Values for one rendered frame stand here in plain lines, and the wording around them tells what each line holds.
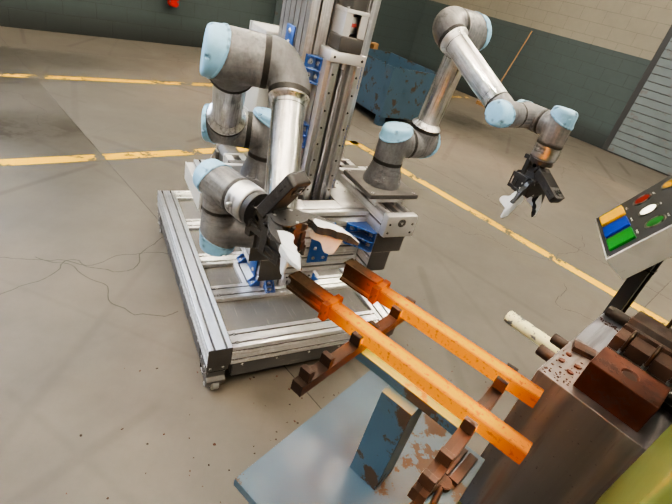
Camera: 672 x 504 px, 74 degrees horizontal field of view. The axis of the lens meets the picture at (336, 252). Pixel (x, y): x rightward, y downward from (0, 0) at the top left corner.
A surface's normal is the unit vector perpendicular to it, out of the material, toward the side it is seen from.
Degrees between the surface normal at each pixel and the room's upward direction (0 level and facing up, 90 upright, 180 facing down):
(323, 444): 0
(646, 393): 0
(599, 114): 90
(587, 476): 90
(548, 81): 90
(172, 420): 0
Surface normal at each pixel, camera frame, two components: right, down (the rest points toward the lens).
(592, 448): -0.73, 0.20
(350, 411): 0.23, -0.83
